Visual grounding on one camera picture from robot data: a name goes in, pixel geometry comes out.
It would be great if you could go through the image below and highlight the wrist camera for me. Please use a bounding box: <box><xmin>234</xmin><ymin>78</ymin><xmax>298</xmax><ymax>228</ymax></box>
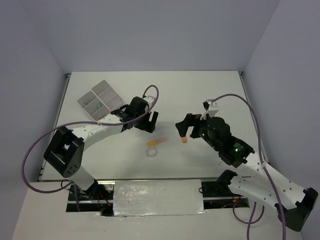
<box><xmin>144</xmin><ymin>96</ymin><xmax>157</xmax><ymax>107</ymax></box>
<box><xmin>200</xmin><ymin>100</ymin><xmax>219</xmax><ymax>120</ymax></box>

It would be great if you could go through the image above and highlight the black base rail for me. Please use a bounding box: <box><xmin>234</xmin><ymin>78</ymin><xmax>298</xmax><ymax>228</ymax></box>
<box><xmin>65</xmin><ymin>179</ymin><xmax>249</xmax><ymax>217</ymax></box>

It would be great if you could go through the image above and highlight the silver foil panel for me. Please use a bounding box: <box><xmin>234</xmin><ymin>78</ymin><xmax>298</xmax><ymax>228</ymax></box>
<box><xmin>113</xmin><ymin>179</ymin><xmax>205</xmax><ymax>217</ymax></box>

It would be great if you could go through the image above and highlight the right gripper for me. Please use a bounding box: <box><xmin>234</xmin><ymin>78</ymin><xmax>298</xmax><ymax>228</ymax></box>
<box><xmin>174</xmin><ymin>111</ymin><xmax>219</xmax><ymax>151</ymax></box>

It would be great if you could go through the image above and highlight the white organizer right box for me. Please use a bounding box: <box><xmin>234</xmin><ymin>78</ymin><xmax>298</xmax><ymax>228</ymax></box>
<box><xmin>91</xmin><ymin>80</ymin><xmax>125</xmax><ymax>112</ymax></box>

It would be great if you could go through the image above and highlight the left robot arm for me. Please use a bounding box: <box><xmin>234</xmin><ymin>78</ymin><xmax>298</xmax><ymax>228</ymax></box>
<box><xmin>44</xmin><ymin>96</ymin><xmax>158</xmax><ymax>200</ymax></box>

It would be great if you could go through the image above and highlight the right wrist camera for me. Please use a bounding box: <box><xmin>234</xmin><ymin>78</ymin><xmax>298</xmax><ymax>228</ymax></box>
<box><xmin>200</xmin><ymin>100</ymin><xmax>219</xmax><ymax>120</ymax></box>

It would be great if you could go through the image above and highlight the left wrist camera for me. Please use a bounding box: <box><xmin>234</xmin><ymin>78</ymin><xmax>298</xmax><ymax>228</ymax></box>
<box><xmin>144</xmin><ymin>96</ymin><xmax>157</xmax><ymax>107</ymax></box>

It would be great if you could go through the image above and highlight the white organizer left box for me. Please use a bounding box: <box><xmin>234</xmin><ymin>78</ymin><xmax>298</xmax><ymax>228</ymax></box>
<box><xmin>77</xmin><ymin>91</ymin><xmax>110</xmax><ymax>122</ymax></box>

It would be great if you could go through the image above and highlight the orange pink highlighter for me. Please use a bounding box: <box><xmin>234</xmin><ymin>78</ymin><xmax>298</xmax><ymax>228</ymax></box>
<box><xmin>146</xmin><ymin>136</ymin><xmax>169</xmax><ymax>147</ymax></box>

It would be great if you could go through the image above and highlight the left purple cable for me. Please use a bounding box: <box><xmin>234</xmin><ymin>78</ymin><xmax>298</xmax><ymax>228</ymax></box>
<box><xmin>20</xmin><ymin>84</ymin><xmax>160</xmax><ymax>194</ymax></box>

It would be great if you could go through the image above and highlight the purple cable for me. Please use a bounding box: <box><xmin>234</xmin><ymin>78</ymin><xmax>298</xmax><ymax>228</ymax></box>
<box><xmin>211</xmin><ymin>93</ymin><xmax>288</xmax><ymax>240</ymax></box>
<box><xmin>20</xmin><ymin>84</ymin><xmax>160</xmax><ymax>194</ymax></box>

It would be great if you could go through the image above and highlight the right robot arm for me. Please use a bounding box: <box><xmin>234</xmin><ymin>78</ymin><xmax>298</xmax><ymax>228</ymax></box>
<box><xmin>175</xmin><ymin>113</ymin><xmax>319</xmax><ymax>232</ymax></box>

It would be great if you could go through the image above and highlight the clear tape roll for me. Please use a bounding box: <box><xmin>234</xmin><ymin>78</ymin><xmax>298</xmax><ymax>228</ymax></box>
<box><xmin>146</xmin><ymin>147</ymin><xmax>158</xmax><ymax>158</ymax></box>

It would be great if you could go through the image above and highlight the orange grey highlighter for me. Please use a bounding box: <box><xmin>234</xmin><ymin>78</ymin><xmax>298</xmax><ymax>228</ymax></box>
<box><xmin>181</xmin><ymin>136</ymin><xmax>188</xmax><ymax>144</ymax></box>

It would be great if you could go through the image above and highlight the white organizer box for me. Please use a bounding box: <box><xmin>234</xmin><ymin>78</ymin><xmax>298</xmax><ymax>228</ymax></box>
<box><xmin>91</xmin><ymin>80</ymin><xmax>125</xmax><ymax>112</ymax></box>
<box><xmin>77</xmin><ymin>91</ymin><xmax>110</xmax><ymax>122</ymax></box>

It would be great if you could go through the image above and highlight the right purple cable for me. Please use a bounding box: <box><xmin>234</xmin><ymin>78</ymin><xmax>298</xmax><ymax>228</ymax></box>
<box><xmin>211</xmin><ymin>93</ymin><xmax>288</xmax><ymax>240</ymax></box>

